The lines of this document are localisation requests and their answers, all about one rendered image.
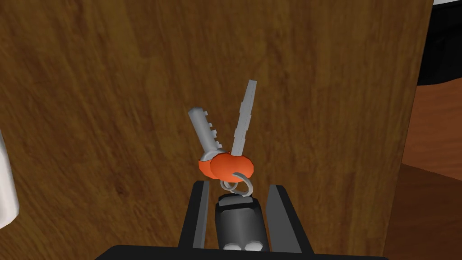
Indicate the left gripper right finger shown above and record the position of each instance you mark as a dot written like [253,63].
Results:
[285,220]

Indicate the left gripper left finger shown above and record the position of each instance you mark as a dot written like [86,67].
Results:
[196,216]

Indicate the orange keys with black fob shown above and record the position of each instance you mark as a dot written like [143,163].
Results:
[234,169]

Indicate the brown wooden table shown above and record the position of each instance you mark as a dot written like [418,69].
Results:
[108,108]

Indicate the black and white object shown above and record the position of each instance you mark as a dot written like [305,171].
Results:
[442,43]

